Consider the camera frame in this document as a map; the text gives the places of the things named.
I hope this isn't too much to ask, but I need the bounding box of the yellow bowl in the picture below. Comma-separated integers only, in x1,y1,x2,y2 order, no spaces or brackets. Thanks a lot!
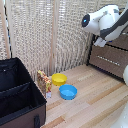
51,73,68,87

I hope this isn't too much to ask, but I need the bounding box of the black fabric storage box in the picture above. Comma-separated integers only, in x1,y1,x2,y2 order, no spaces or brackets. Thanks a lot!
0,57,48,128

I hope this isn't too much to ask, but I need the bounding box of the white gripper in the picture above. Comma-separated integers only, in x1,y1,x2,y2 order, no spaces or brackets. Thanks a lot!
94,36,108,48

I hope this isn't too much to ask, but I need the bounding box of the colourful snack box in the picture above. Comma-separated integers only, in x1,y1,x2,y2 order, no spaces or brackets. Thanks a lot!
36,69,53,99

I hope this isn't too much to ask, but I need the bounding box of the brown drawer with long handle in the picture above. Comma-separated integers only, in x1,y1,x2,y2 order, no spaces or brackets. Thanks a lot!
105,31,128,51

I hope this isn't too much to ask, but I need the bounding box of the blue bowl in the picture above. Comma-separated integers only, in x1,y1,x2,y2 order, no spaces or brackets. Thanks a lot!
58,84,78,101

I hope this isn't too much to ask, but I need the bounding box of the silver short drawer handle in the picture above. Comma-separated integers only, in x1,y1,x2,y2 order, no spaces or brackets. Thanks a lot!
97,54,116,66

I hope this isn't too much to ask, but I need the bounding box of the dark brown drawer cabinet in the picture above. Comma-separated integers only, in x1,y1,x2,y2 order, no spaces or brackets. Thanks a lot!
87,31,128,83

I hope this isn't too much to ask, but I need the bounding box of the brown drawer with short handle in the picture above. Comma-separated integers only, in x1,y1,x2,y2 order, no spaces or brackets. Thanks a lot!
89,43,128,81

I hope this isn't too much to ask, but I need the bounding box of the beige woven folding screen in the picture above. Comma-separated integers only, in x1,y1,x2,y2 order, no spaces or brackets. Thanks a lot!
0,0,101,83

